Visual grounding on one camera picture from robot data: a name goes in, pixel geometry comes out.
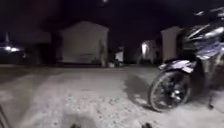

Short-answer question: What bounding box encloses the pale gabled building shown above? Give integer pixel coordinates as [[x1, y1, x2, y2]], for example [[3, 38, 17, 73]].
[[58, 20, 110, 66]]

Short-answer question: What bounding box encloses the grey concrete ground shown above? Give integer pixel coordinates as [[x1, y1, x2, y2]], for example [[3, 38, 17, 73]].
[[0, 64, 224, 128]]

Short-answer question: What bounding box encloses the dark motorcycle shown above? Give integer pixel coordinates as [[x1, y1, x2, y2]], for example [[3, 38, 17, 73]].
[[147, 7, 224, 113]]

